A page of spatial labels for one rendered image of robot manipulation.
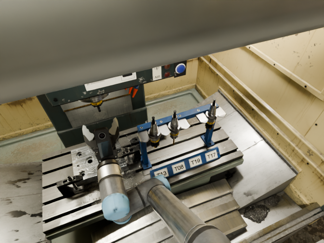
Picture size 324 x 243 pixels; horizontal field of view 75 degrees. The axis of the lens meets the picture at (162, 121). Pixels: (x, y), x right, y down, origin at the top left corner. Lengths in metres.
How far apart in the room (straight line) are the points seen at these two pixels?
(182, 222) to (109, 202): 0.21
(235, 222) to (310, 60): 0.96
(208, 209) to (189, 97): 1.24
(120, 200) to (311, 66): 1.05
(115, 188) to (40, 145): 1.52
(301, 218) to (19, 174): 1.82
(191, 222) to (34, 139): 1.84
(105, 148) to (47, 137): 1.49
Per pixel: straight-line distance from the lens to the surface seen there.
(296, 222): 1.47
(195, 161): 1.31
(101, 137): 0.69
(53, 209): 1.35
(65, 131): 1.70
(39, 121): 2.13
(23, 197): 1.74
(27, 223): 1.65
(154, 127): 1.01
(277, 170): 1.56
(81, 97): 0.69
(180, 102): 2.18
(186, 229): 0.53
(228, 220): 1.44
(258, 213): 1.57
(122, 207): 0.63
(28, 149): 2.14
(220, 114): 1.19
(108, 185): 0.66
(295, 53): 1.31
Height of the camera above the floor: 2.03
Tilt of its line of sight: 47 degrees down
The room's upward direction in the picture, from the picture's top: 2 degrees counter-clockwise
